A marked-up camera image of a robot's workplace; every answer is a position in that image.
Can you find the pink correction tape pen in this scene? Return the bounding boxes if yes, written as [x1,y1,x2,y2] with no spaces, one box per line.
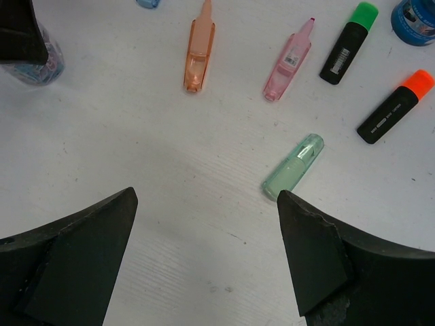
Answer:
[263,18,315,102]

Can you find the blue correction tape pen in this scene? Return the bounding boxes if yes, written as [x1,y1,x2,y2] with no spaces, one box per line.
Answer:
[136,0,160,10]

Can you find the blue jar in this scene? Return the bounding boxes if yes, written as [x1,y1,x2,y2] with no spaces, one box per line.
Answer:
[391,0,434,46]

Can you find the clear clip jar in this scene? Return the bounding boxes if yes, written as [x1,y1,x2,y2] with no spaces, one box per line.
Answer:
[1,21,65,86]

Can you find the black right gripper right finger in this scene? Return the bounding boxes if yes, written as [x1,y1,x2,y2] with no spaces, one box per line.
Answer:
[277,190,434,325]

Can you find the orange correction tape pen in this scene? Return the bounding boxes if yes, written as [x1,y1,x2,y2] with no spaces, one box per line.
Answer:
[184,0,215,93]

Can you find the orange black highlighter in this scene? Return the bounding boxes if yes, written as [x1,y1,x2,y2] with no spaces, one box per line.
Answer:
[356,69,434,145]

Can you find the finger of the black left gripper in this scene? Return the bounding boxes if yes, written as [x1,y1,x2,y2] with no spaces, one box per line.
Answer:
[0,0,48,65]

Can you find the green black highlighter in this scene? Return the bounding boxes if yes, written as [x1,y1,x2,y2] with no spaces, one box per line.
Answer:
[319,1,379,85]

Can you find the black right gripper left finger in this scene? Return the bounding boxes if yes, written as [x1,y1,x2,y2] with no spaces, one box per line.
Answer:
[1,187,138,325]

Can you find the green correction tape pen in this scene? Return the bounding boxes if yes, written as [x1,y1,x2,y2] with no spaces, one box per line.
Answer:
[262,134,324,202]

